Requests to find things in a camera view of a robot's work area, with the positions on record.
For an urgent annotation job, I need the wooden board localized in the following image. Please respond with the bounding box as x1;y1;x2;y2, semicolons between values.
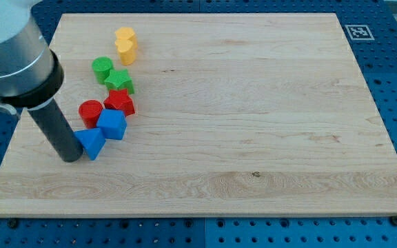
0;13;397;218

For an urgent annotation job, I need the yellow heart block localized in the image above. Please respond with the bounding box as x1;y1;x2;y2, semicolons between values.
115;39;136;65
114;27;138;49

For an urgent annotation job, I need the blue triangular block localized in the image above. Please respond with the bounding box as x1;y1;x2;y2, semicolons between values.
74;127;105;161

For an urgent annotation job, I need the red cylinder block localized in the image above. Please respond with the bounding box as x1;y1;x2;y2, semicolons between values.
78;100;103;129

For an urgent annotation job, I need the green star block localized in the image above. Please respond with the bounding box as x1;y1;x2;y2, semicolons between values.
104;69;134;94

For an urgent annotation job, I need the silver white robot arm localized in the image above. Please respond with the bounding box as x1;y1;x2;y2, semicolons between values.
0;0;83;163

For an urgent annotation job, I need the yellow heart block front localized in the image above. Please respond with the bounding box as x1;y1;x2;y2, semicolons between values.
115;39;136;65

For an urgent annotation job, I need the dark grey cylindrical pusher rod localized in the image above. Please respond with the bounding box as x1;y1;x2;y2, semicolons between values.
28;99;83;163

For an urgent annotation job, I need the blue pentagon block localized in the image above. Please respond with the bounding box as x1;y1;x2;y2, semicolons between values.
96;109;127;140

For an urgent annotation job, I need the white fiducial marker tag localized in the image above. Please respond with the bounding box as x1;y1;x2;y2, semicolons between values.
345;25;374;41

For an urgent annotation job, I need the green cylinder block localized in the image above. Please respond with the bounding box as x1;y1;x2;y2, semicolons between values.
92;56;114;84

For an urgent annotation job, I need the red star block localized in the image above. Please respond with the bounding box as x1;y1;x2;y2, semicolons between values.
103;88;136;116

